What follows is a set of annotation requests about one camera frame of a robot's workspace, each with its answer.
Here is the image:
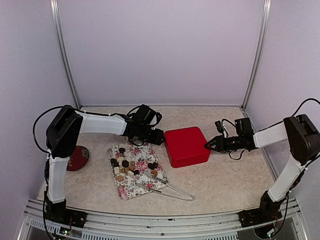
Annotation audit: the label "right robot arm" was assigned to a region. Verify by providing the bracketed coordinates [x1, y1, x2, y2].
[204, 114, 320, 227]

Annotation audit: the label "left aluminium frame post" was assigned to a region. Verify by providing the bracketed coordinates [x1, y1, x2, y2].
[49, 0, 82, 109]

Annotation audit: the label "aluminium frame post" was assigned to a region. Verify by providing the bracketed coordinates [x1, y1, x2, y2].
[241, 0, 272, 112]
[49, 0, 82, 109]

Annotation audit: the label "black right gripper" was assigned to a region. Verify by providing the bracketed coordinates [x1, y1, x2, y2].
[204, 135, 244, 154]

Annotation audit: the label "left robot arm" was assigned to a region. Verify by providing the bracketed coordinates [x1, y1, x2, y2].
[42, 104, 165, 228]

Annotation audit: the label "aluminium front rail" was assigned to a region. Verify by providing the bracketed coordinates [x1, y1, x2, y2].
[14, 198, 311, 240]

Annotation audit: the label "floral rectangular tray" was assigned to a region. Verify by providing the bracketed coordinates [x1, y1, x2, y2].
[107, 143, 168, 200]

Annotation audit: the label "red floral vase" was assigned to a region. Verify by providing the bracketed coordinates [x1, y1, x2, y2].
[66, 145, 90, 172]

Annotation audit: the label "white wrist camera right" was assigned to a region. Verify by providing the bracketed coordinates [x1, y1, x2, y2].
[214, 120, 229, 138]

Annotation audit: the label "metal tongs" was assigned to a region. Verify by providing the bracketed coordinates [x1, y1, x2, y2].
[135, 171, 195, 202]

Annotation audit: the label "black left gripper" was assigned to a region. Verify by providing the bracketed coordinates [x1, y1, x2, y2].
[138, 124, 166, 146]

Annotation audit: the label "right aluminium frame post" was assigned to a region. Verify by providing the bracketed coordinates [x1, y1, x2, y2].
[241, 0, 272, 112]

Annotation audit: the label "dark round fluted chocolate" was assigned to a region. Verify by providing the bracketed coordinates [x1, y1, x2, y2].
[119, 147, 126, 154]

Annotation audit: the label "caramel ridged oval chocolate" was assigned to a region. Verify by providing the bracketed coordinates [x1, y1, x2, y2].
[151, 169, 158, 176]

